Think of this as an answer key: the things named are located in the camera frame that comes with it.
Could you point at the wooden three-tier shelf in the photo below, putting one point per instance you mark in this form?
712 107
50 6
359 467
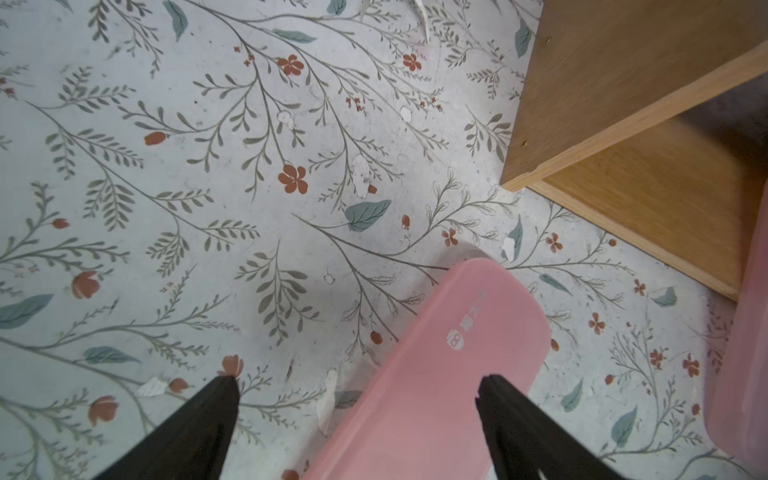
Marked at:
611 126

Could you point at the pink pencil case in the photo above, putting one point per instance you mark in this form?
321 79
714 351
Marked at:
417 419
736 414

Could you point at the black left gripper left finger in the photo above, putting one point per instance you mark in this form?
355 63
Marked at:
191 444

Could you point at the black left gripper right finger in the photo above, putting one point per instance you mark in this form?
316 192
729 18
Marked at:
525 443

